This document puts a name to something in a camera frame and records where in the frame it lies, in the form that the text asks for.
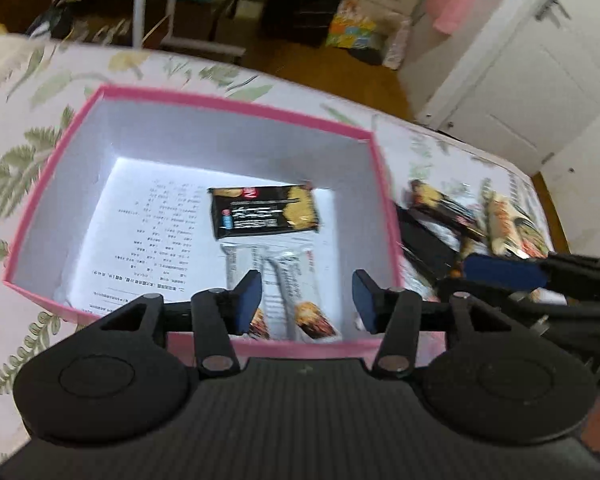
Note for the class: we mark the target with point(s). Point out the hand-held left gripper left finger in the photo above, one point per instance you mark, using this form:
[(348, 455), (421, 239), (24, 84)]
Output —
[(248, 305)]

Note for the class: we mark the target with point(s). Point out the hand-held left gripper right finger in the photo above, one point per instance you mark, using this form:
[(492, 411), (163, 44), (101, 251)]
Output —
[(365, 302)]

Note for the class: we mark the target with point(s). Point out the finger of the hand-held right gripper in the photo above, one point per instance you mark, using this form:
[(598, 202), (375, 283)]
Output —
[(505, 270), (485, 292)]

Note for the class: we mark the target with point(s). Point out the beige noodle packet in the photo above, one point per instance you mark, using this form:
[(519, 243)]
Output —
[(505, 225)]

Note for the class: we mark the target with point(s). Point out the plain black snack packet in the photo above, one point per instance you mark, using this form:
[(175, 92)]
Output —
[(422, 245)]

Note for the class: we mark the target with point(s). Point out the black cracker packet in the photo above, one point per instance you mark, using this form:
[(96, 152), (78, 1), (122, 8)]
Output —
[(440, 205), (260, 210)]

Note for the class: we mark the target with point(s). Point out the pink cardboard box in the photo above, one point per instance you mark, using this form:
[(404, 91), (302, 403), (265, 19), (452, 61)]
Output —
[(80, 170)]

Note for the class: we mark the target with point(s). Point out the printed paper sheet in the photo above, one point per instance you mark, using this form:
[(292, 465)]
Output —
[(145, 240)]

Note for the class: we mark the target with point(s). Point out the white door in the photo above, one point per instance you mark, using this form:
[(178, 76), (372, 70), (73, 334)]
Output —
[(530, 90)]

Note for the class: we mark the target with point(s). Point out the white floral bag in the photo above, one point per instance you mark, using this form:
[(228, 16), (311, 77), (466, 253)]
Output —
[(397, 45)]

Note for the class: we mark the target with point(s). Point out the colourful paper bag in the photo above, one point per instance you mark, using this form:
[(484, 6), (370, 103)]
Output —
[(352, 30)]

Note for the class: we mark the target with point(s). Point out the floral bedsheet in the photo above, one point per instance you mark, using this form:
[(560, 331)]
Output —
[(30, 110)]

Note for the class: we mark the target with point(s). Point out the grey sneaker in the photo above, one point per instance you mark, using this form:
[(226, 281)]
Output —
[(105, 32)]

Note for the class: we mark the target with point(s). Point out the black suitcase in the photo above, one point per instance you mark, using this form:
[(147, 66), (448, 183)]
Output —
[(305, 0)]

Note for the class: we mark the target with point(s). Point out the white metal rack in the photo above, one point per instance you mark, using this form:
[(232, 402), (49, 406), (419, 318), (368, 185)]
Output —
[(140, 5)]

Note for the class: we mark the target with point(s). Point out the dark shoe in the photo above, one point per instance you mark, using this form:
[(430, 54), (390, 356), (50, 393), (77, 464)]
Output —
[(52, 22)]

